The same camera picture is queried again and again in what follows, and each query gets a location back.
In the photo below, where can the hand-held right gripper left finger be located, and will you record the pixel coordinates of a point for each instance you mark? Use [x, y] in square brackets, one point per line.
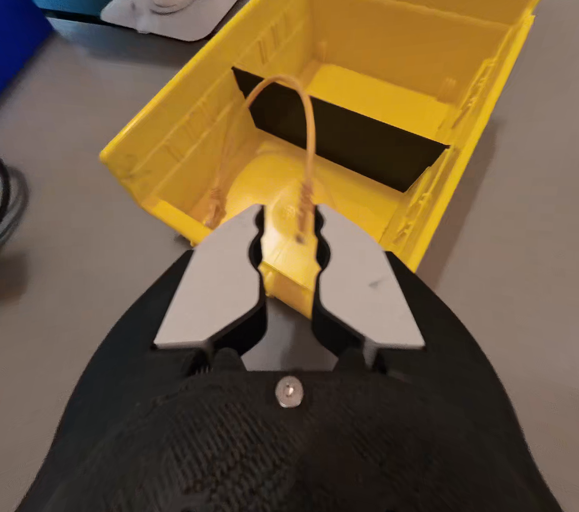
[212, 285]

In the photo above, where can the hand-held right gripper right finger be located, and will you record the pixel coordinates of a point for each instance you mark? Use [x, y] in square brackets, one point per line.
[366, 294]

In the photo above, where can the yellow plastic bin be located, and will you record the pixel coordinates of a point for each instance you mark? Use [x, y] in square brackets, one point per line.
[384, 23]

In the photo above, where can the blue plastic bin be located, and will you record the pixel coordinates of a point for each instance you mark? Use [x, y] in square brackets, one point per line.
[18, 23]

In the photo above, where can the grey desk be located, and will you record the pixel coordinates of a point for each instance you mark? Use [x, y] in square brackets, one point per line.
[90, 249]

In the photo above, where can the black bin divider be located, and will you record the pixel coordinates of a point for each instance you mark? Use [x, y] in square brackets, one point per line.
[353, 136]

